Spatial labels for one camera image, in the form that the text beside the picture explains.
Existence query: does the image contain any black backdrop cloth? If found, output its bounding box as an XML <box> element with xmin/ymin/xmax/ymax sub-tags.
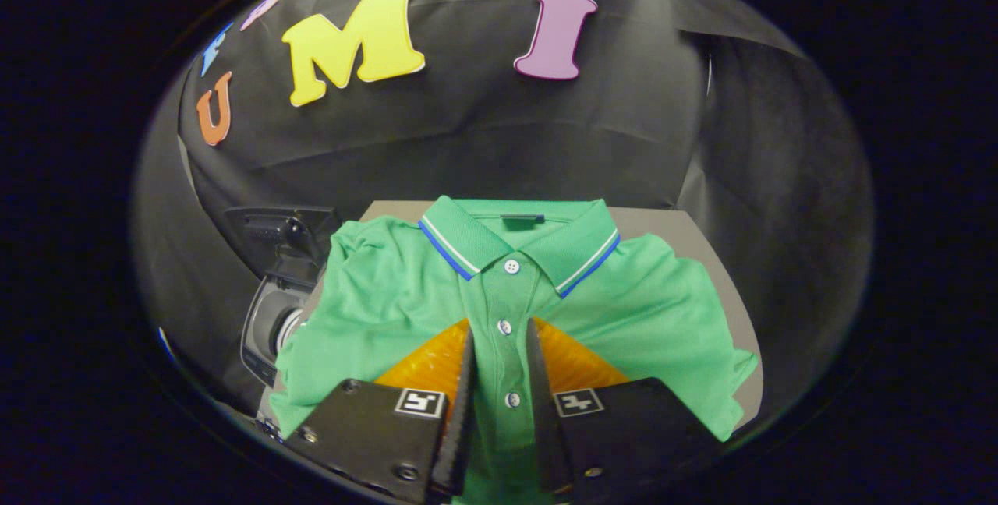
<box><xmin>131</xmin><ymin>0</ymin><xmax>874</xmax><ymax>443</ymax></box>

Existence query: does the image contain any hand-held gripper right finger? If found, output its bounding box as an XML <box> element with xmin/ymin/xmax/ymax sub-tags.
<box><xmin>524</xmin><ymin>316</ymin><xmax>726</xmax><ymax>502</ymax></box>

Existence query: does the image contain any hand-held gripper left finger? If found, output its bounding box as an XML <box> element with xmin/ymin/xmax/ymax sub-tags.
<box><xmin>285</xmin><ymin>318</ymin><xmax>478</xmax><ymax>505</ymax></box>

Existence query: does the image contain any green polo shirt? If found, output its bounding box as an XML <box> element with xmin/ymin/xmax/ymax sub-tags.
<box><xmin>269</xmin><ymin>195</ymin><xmax>759</xmax><ymax>505</ymax></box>

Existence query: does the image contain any dark washing machine lid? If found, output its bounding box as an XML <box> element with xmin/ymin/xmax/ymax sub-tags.
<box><xmin>225</xmin><ymin>205</ymin><xmax>344</xmax><ymax>291</ymax></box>

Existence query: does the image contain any beige cabinet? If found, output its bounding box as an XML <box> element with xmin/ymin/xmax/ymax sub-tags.
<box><xmin>359</xmin><ymin>200</ymin><xmax>765</xmax><ymax>428</ymax></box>

